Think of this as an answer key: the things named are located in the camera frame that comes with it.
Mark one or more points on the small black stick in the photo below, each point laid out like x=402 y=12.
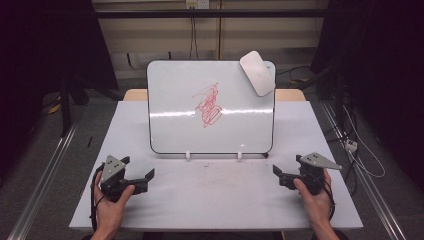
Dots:
x=89 y=142

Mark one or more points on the person's left hand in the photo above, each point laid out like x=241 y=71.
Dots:
x=108 y=213

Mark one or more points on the black whiteboard foot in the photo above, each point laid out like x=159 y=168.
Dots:
x=265 y=155

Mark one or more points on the black metal stand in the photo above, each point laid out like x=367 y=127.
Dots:
x=338 y=86
x=65 y=106

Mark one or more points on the wooden table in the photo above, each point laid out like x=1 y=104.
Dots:
x=135 y=95

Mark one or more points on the aluminium floor rail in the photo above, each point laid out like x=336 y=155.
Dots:
x=373 y=196
x=43 y=180

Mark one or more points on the person's right hand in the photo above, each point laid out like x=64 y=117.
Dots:
x=318 y=206

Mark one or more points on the white wall socket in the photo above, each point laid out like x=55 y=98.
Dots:
x=197 y=3

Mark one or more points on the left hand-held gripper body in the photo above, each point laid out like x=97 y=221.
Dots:
x=112 y=171

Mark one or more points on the white whiteboard eraser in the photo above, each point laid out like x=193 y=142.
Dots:
x=256 y=73

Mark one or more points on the white whiteboard foot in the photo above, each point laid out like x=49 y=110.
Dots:
x=188 y=155
x=239 y=156

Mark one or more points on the white whiteboard with black rim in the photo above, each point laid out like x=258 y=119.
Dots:
x=180 y=130

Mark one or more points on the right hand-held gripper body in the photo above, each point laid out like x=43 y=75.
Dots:
x=313 y=175

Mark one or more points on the black horizontal bar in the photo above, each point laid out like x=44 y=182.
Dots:
x=150 y=13

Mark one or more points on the black curtain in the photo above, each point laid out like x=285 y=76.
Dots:
x=383 y=66
x=40 y=50

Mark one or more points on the white power strip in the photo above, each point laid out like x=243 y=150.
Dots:
x=351 y=145

